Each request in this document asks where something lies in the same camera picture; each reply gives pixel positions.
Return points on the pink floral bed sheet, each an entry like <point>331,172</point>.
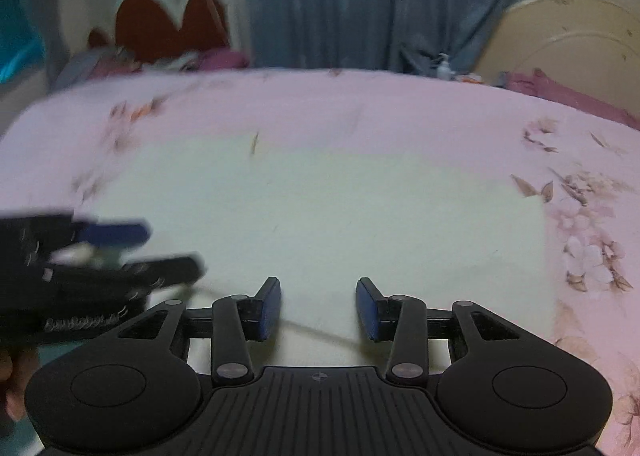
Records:
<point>59,153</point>

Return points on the white pump bottle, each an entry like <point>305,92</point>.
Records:
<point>443,70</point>

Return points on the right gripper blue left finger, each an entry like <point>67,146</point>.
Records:
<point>238,320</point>

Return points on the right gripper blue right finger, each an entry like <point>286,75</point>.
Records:
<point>401,321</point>

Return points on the magenta pillow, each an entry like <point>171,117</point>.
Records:
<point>541,86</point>

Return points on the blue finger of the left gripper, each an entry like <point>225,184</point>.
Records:
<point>145,273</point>
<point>118,234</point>

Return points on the pile of clothes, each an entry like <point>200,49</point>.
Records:
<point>106,62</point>

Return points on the red heart-shaped headboard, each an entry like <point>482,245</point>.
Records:
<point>145,28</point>

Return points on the person left hand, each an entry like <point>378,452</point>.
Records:
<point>17,367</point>

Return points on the cream arched headboard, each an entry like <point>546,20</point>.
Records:
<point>591,46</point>

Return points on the pale green knit sweater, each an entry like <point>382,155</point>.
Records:
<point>320,220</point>

